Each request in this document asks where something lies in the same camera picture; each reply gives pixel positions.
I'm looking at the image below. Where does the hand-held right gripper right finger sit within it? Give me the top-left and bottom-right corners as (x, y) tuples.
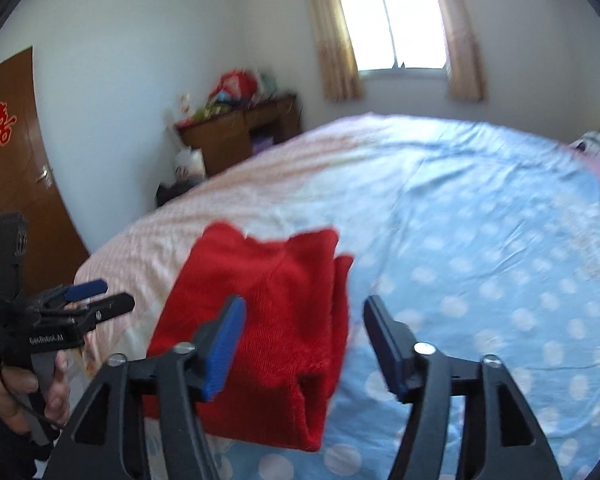
(362, 294), (563, 480)

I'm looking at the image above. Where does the brown wooden desk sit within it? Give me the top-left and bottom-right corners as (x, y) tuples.
(175, 92), (301, 177)

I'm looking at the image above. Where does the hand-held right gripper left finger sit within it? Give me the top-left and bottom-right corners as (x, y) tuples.
(42, 294), (248, 480)

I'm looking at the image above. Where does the short yellow curtain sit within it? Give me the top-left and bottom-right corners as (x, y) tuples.
(427, 0), (486, 102)
(300, 0), (365, 103)

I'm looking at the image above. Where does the blue dotted bed sheet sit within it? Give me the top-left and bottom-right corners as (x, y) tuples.
(72, 112), (600, 480)

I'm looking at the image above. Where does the grey framed window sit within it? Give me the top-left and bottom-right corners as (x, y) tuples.
(330, 0), (453, 78)

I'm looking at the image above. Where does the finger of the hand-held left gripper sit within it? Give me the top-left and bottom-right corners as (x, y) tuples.
(64, 279), (109, 303)
(82, 293), (136, 333)

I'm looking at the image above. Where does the red knit sweater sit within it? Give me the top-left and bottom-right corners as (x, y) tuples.
(142, 221), (356, 453)

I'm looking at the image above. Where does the white plastic bag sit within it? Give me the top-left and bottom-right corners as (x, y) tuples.
(174, 146), (206, 181)

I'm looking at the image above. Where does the pile of patterned clothes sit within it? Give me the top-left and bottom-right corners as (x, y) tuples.
(570, 130), (600, 168)

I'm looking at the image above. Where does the purple cloth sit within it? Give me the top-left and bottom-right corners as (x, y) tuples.
(251, 134), (277, 157)

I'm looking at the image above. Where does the person's left forearm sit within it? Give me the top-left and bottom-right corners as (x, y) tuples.
(0, 410), (56, 480)

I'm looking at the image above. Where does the brown wooden door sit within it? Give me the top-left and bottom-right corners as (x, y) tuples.
(0, 47), (91, 321)

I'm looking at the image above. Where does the red bag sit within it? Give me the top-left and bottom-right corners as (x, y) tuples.
(207, 70), (258, 103)

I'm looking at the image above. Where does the person's left hand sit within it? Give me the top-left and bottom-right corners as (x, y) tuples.
(0, 352), (72, 436)

